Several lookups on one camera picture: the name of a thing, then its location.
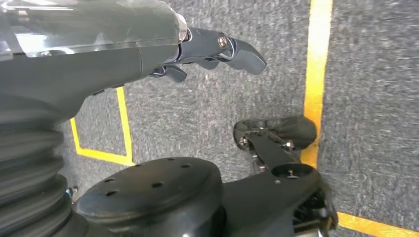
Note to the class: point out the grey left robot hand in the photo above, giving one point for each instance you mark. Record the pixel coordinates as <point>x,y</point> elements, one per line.
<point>82,65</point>

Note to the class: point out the black caster wheel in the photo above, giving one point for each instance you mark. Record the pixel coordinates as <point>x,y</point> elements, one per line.
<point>294,130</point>

